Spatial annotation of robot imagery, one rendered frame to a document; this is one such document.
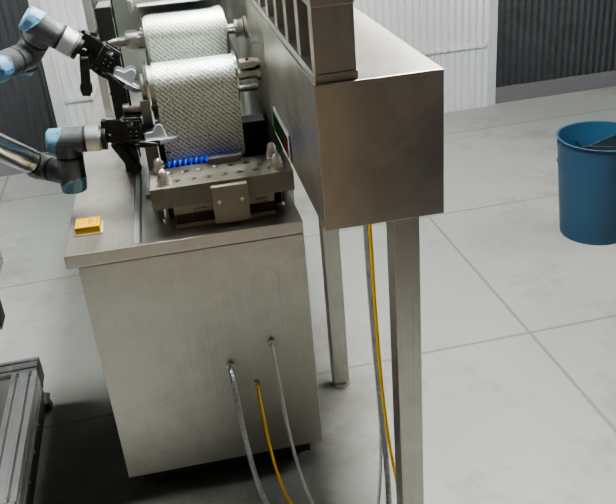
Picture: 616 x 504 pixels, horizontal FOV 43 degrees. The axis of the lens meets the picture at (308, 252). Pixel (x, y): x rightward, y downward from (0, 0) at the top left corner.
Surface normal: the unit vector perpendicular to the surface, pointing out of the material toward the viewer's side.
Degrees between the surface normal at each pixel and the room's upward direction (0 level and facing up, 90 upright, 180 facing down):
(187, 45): 92
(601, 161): 95
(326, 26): 90
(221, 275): 90
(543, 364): 0
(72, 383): 0
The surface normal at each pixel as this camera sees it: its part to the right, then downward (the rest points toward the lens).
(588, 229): -0.48, 0.51
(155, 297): 0.18, 0.43
